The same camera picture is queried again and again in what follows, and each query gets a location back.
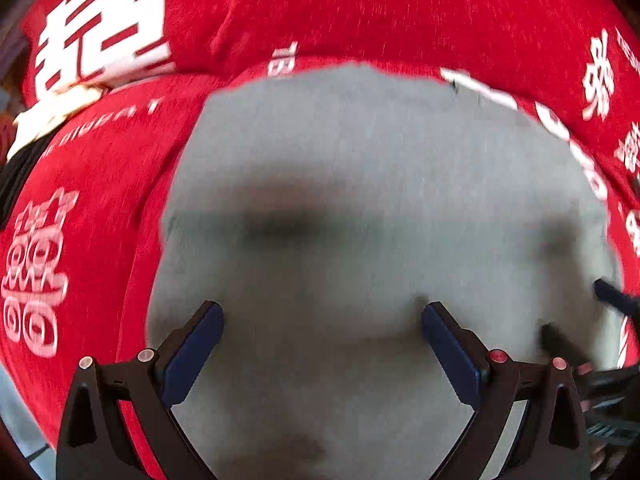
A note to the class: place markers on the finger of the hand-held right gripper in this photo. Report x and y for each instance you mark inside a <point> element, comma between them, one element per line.
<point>562,342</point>
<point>616,296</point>

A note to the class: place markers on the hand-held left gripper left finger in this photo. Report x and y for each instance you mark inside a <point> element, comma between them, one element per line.
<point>197,345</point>

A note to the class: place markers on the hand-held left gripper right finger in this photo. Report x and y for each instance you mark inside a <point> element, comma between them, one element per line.
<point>447,345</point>

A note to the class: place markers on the grey small cloth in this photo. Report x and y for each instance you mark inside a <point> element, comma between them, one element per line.
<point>360,185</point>

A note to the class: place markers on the dark cloth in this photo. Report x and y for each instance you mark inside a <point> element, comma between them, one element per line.
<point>20,180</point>

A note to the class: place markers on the cream gold fabric piece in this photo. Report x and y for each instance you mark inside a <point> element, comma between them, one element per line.
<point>47,115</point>

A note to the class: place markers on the red printed pillow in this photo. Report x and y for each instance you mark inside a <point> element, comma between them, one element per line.
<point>380,5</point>

